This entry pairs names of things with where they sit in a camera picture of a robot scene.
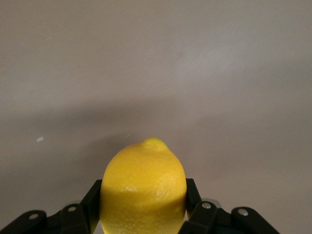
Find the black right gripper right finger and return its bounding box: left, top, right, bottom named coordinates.
left=179, top=178, right=281, bottom=234

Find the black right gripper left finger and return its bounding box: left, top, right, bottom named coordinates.
left=0, top=179, right=103, bottom=234

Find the yellow lemon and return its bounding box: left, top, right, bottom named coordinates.
left=99, top=137, right=188, bottom=234

